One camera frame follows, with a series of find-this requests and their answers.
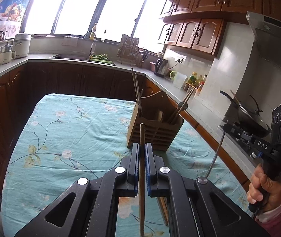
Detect chrome sink faucet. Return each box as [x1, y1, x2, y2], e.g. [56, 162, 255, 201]
[82, 31, 97, 56]

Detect silver metal chopstick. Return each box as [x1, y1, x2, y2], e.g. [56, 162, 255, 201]
[205, 132, 226, 179]

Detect large white cooker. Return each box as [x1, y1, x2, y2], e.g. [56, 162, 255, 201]
[13, 33, 31, 58]

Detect upper wooden wall cabinets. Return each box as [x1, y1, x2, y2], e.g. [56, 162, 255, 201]
[158, 0, 281, 57]

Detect steel electric kettle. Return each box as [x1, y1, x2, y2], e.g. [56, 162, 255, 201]
[154, 58, 168, 78]

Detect teal floral tablecloth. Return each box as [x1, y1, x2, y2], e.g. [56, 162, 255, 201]
[1, 94, 248, 236]

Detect tropical fruit poster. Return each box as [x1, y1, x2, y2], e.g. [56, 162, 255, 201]
[0, 0, 30, 39]

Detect clear measuring jug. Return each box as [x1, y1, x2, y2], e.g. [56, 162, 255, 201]
[169, 71, 187, 89]

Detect bamboo chopstick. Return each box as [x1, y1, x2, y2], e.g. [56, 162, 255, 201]
[139, 123, 145, 236]

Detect small white electric pot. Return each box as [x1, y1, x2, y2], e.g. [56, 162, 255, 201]
[0, 43, 16, 65]

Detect black wok with lid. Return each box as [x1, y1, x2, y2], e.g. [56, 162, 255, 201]
[220, 90, 271, 138]

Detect dark wooden chopstick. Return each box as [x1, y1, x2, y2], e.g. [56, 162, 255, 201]
[131, 67, 144, 115]

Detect light wooden chopstick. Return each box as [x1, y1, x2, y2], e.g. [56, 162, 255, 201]
[168, 87, 195, 124]

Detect wooden utensil holder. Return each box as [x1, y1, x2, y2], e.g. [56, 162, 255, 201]
[127, 91, 184, 152]

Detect right hand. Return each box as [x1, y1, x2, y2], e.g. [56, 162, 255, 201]
[247, 164, 281, 213]

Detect wooden knife rack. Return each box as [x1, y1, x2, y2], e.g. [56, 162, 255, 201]
[117, 34, 139, 64]

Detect small metal spoon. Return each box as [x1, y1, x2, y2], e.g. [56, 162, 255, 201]
[170, 101, 188, 124]

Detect dark metal chopstick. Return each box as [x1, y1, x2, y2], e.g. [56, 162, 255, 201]
[134, 73, 143, 115]

